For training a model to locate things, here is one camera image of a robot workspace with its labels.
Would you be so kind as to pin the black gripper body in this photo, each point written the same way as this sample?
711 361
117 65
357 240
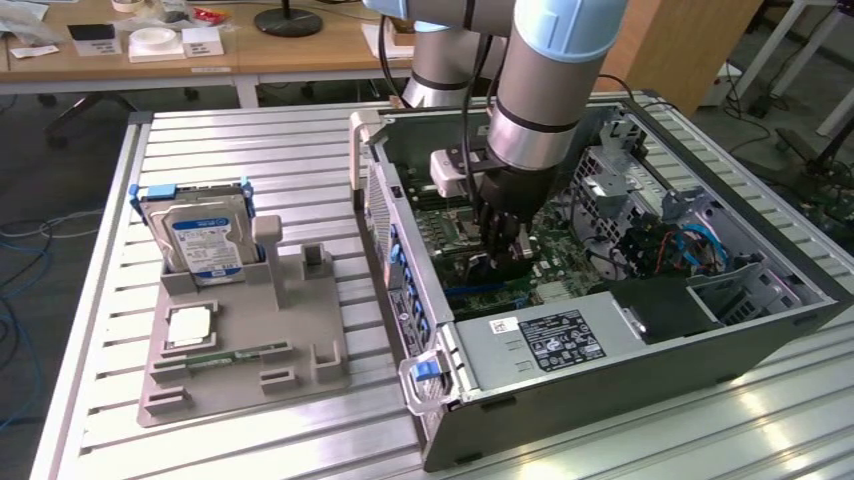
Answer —
516 192

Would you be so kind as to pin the Nvidia graphics card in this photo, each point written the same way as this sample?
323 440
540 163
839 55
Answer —
480 267

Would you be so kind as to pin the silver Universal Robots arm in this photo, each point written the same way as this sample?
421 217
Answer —
547 75

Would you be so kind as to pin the CPU socket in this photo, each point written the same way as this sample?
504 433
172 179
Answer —
463 225

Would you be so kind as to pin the green motherboard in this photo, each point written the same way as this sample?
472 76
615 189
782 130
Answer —
567 255

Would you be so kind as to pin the RAM stick with black heatspreader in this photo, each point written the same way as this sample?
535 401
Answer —
456 257

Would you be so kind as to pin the black RAM slot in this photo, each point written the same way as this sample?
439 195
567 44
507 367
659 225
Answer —
440 202

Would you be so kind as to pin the blue expansion slot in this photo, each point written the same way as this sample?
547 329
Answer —
474 289

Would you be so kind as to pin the metal disk bay cage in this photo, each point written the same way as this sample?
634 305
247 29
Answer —
614 200

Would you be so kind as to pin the grey power supply unit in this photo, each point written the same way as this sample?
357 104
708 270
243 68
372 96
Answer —
494 350

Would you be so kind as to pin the dark grey PC case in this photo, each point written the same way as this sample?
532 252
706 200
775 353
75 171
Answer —
600 400

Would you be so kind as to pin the small metal disk bay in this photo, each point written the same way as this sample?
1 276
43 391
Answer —
747 295

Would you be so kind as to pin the brown cardboard box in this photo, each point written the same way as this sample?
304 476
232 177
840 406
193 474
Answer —
403 35

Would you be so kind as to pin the white paper stack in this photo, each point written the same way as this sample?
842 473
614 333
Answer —
369 45

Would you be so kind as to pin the wooden cabinet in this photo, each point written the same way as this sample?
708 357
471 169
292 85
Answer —
680 50

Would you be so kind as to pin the wooden desk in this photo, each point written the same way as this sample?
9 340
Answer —
300 55

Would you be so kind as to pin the hard disk with blue caddy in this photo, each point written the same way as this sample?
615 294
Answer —
200 240

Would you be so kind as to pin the black floor stand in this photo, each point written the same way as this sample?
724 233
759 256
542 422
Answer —
820 160

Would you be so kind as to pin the green RAM stick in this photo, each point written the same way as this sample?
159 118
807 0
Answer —
220 359

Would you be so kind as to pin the black lamp base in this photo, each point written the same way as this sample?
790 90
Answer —
287 24

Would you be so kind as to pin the silver CPU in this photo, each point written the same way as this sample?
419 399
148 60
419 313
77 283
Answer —
189 327

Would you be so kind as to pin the grey printed parts rack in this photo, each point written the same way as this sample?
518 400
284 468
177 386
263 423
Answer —
233 390

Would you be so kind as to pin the plain white box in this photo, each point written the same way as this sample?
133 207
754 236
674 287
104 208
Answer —
203 40

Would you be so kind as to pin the red packet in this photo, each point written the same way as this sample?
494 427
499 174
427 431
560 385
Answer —
208 16

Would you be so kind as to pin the white box with tape roll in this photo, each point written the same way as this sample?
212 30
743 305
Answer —
156 50

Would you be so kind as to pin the small dark object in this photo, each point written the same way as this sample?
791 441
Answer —
175 15

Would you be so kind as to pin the white box with black lid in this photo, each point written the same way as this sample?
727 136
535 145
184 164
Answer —
96 47

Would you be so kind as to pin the white tape roll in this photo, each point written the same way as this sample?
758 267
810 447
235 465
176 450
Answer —
125 5

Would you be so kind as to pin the white paper label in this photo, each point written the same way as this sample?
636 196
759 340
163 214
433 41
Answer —
33 51

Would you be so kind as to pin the clear plastic bags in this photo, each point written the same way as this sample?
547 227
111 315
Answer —
20 25

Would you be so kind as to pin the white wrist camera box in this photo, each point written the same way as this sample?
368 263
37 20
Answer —
453 175

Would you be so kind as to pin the white table frame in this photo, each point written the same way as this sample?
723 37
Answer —
839 112

